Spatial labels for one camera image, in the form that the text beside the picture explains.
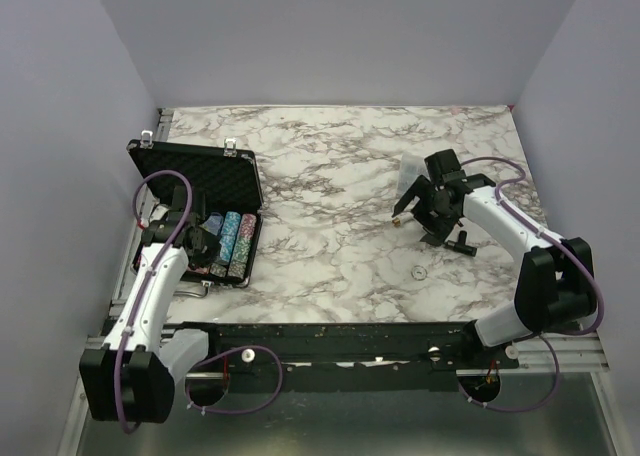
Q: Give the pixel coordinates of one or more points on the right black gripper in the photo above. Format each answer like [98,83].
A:
[438,229]

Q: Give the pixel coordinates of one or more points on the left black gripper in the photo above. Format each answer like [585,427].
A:
[213,249]

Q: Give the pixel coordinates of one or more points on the white poker chip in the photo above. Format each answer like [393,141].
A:
[419,273]

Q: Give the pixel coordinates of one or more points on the black poker chip case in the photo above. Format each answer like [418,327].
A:
[223,179]

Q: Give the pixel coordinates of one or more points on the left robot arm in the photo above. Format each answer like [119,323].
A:
[132,377]

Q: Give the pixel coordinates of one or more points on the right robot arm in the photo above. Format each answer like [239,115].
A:
[555,281]

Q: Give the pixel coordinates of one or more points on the clear plastic screw organizer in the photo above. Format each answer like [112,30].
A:
[411,167]

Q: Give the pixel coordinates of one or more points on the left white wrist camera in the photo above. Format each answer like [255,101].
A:
[158,212]

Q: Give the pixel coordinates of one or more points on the black mounting rail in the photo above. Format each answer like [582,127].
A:
[340,357]

